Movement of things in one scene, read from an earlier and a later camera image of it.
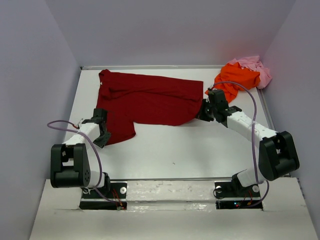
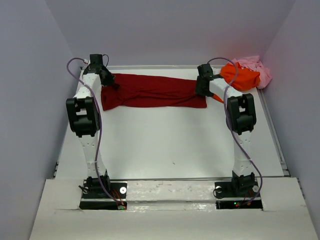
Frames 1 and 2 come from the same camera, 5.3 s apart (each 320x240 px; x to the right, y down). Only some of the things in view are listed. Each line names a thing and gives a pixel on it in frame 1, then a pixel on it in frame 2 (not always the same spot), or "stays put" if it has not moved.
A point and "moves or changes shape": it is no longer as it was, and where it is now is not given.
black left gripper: x=101 y=143 to x=110 y=80
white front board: x=173 y=210 stays put
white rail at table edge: x=151 y=67 stays put
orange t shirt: x=231 y=79 stays put
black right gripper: x=201 y=116 to x=198 y=89
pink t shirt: x=253 y=64 stays put
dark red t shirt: x=132 y=99 moves or changes shape
